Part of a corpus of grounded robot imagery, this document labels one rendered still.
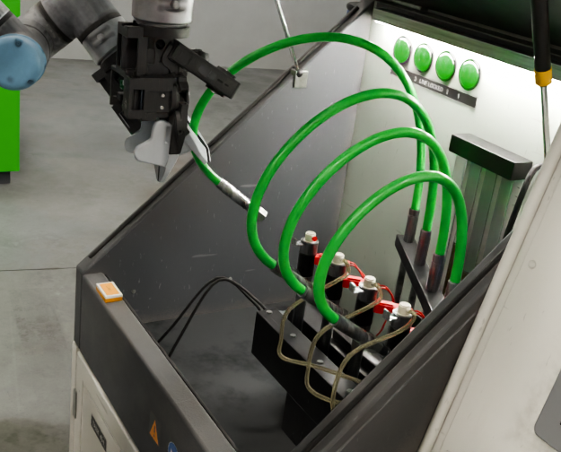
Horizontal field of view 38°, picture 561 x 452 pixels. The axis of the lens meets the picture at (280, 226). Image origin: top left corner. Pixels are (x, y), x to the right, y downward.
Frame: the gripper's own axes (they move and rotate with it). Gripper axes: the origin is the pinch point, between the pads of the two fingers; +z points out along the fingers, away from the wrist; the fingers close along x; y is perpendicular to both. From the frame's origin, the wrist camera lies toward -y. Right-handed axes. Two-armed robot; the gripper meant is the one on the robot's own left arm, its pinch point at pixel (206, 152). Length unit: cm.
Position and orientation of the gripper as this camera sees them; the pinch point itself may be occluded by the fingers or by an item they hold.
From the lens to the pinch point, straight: 128.9
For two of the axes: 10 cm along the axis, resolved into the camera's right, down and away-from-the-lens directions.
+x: -0.8, 1.5, -9.9
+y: -8.1, 5.6, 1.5
